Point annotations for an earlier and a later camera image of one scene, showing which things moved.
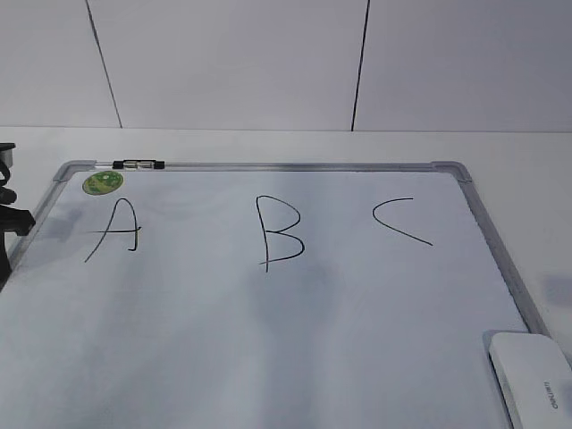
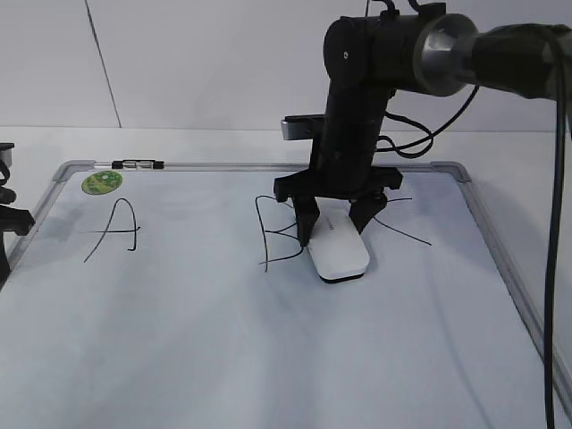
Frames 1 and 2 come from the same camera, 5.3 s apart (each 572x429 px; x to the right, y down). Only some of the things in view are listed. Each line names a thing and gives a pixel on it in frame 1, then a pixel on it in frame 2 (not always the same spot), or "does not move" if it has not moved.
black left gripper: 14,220 does not move
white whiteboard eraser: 533,377 -> 336,246
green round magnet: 101,182 does not move
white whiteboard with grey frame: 257,295 does not move
